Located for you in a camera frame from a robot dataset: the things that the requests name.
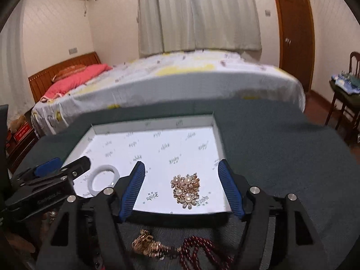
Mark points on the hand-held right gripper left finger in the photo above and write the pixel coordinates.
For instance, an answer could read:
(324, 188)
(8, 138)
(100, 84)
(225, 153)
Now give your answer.
(134, 187)

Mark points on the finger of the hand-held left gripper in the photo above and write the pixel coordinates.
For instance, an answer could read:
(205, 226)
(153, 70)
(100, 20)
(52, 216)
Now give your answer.
(49, 166)
(77, 166)

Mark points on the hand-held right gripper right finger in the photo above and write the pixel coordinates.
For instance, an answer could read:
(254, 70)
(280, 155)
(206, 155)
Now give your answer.
(229, 188)

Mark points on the white bangle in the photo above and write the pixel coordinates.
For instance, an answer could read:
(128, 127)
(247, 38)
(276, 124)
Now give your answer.
(90, 187)

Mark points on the gold pearl brooch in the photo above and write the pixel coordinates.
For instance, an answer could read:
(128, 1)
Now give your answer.
(185, 188)

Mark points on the white-lined jewelry box tray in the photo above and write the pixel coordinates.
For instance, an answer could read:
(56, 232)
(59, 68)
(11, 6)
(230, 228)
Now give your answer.
(174, 143)

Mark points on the wooden nightstand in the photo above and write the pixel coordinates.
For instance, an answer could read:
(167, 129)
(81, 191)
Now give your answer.
(19, 152)

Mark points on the red gift box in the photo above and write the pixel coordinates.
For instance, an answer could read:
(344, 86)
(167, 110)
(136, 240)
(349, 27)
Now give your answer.
(24, 130)

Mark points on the brown teddy bear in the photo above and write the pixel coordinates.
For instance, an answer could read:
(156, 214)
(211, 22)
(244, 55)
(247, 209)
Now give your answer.
(17, 122)

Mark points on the dark green tablecloth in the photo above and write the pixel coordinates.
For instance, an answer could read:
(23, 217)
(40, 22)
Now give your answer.
(281, 152)

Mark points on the pink pillow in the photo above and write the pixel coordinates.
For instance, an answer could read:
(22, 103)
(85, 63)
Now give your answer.
(81, 76)

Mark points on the wooden headboard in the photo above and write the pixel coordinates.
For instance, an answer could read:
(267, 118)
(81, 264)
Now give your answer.
(47, 74)

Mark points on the orange pillow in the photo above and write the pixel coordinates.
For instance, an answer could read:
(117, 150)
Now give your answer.
(69, 71)

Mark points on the sheer white curtain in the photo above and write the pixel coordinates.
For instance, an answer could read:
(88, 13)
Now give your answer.
(12, 62)

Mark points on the bed with patterned sheet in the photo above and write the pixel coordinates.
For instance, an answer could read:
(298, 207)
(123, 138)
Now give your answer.
(182, 76)

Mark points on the wooden chair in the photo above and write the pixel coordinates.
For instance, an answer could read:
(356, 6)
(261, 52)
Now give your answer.
(337, 101)

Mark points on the pile of clothes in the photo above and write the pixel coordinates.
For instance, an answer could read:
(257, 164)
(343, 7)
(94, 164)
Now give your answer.
(347, 83)

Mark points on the brown wooden door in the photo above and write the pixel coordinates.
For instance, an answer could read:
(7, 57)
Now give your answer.
(295, 28)

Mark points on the white window curtain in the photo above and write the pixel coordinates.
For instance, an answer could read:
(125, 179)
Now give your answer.
(197, 11)

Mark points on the bedside wall switch panel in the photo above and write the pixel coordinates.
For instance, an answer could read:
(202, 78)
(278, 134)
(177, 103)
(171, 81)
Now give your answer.
(73, 51)

